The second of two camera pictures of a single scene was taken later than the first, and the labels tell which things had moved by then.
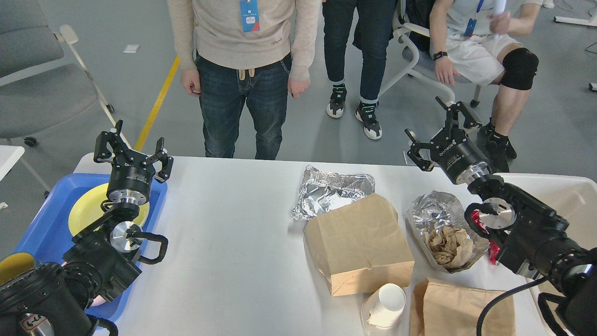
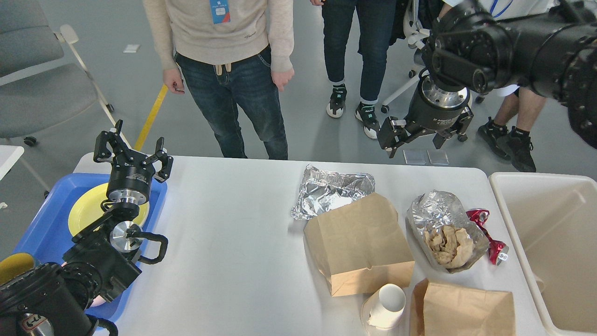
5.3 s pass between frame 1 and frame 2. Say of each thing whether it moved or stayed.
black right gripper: moved
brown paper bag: stayed
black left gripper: stayed
